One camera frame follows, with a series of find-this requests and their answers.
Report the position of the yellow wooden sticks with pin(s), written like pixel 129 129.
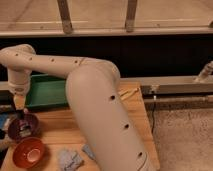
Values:
pixel 125 94

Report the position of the green tray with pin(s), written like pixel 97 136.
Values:
pixel 46 92

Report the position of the purple bowl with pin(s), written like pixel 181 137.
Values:
pixel 13 129

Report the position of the right metal post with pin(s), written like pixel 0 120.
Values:
pixel 130 15

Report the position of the grey crumpled cloth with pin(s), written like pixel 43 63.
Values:
pixel 69 160

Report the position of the blue cloth piece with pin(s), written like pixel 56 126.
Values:
pixel 86 149

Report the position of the orange bowl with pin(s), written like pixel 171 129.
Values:
pixel 28 152

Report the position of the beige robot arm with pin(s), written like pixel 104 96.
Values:
pixel 92 94

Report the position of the left metal post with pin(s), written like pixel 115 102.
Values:
pixel 65 16

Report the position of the metal post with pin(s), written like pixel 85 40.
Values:
pixel 65 16
pixel 130 15

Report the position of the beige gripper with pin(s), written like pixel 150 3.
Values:
pixel 19 102

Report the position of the metal rail beam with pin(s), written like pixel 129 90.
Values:
pixel 172 85

